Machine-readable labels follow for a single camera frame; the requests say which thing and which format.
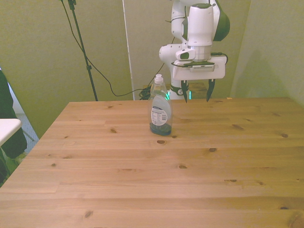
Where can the white vertical strip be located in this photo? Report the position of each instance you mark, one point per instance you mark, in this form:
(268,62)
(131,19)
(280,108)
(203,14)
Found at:
(128,52)

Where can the black tripod stand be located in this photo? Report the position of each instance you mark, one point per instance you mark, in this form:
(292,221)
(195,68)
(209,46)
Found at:
(82,47)

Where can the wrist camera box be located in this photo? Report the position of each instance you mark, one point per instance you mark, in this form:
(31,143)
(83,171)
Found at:
(202,68)

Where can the dark hanging cloth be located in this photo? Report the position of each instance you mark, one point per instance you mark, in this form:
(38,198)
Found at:
(10,114)

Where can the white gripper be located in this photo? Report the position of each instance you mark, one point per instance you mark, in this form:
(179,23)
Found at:
(199,74)

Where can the white side table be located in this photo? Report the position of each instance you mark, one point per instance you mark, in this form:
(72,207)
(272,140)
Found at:
(8,129)

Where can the clear dish soap bottle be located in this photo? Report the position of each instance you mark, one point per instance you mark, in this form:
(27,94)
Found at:
(160,111)

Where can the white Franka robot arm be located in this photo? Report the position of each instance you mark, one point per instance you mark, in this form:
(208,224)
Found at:
(200,26)

